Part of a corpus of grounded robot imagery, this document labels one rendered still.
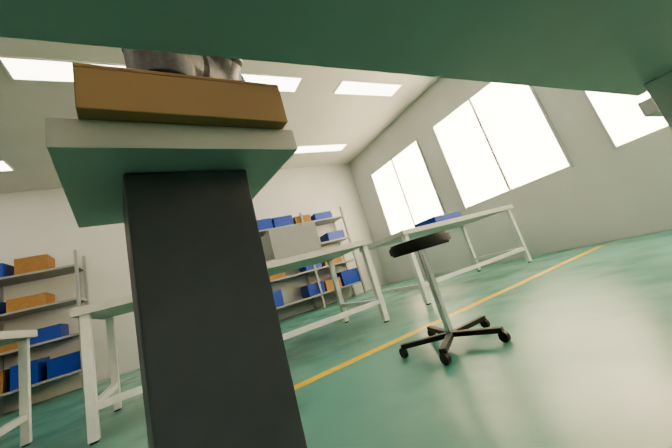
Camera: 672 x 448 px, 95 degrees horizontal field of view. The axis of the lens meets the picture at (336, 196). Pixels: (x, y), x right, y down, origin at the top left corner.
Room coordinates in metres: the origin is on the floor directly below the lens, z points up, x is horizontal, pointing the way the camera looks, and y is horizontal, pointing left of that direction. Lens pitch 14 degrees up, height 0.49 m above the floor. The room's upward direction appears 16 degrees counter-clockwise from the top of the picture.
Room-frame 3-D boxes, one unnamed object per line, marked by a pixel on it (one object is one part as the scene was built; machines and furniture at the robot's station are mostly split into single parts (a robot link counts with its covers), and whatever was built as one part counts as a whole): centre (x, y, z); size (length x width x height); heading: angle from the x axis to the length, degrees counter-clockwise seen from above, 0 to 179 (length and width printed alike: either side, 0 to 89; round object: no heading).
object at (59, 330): (4.54, 4.59, 0.87); 0.42 x 0.36 x 0.19; 32
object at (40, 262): (4.48, 4.70, 1.90); 0.40 x 0.36 x 0.24; 32
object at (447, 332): (1.76, -0.39, 0.28); 0.54 x 0.49 x 0.56; 30
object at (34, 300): (4.46, 4.74, 1.37); 0.42 x 0.40 x 0.18; 121
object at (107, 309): (2.76, 0.98, 0.38); 2.20 x 0.90 x 0.75; 120
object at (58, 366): (4.65, 4.39, 0.40); 0.42 x 0.42 x 0.25; 30
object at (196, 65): (0.51, 0.26, 0.99); 0.13 x 0.12 x 0.14; 158
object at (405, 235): (4.00, -1.13, 0.38); 1.90 x 0.90 x 0.75; 120
